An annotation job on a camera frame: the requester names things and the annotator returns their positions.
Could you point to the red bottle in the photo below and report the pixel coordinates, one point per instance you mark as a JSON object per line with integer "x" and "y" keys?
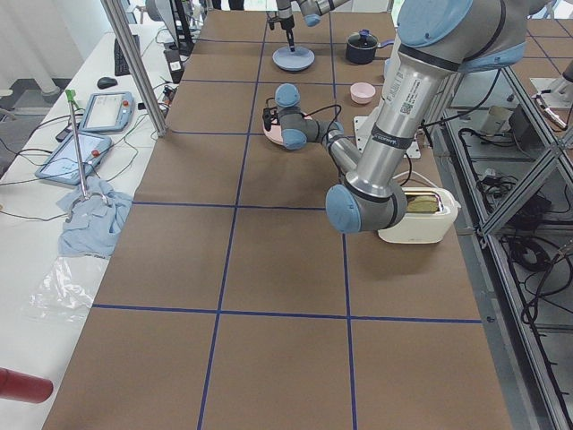
{"x": 24, "y": 387}

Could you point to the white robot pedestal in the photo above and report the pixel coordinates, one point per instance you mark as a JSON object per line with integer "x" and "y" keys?
{"x": 405, "y": 95}

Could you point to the pink plate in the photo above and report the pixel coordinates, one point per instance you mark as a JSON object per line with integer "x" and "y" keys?
{"x": 271, "y": 133}

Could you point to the cream toaster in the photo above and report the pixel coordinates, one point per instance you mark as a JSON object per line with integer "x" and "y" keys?
{"x": 424, "y": 228}

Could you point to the dark blue pot with lid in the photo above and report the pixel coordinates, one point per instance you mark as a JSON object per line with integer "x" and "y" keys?
{"x": 362, "y": 46}

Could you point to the black computer mouse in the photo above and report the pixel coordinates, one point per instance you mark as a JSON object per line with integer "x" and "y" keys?
{"x": 106, "y": 82}

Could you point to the black keyboard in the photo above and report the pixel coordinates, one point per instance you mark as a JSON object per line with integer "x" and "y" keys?
{"x": 121, "y": 67}

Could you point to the light blue cloth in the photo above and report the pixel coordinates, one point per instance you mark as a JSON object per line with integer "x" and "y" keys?
{"x": 96, "y": 224}

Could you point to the bread slice in toaster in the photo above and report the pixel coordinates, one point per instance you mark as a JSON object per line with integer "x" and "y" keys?
{"x": 422, "y": 203}

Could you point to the pink bowl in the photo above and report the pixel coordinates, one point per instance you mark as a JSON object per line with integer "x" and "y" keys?
{"x": 362, "y": 92}

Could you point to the blue teach pendant near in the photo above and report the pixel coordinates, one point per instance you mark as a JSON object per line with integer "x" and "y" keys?
{"x": 62, "y": 165}

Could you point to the blue teach pendant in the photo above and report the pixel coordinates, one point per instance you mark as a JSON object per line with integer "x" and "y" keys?
{"x": 62, "y": 165}
{"x": 107, "y": 112}

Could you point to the clear plastic bag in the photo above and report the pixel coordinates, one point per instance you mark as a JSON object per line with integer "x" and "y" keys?
{"x": 67, "y": 292}

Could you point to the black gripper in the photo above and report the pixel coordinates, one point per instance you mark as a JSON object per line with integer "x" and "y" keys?
{"x": 286, "y": 21}

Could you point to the blue plate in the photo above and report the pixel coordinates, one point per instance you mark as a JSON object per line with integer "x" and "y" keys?
{"x": 293, "y": 61}

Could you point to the metal grabber stick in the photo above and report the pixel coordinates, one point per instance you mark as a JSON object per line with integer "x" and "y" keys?
{"x": 85, "y": 195}

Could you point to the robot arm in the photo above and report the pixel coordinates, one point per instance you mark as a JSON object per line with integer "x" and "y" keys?
{"x": 434, "y": 40}
{"x": 312, "y": 10}

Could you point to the blue teach pendant far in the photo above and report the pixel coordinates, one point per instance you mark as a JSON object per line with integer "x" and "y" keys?
{"x": 107, "y": 112}

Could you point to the aluminium frame post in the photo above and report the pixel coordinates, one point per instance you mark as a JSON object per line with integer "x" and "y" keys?
{"x": 116, "y": 17}

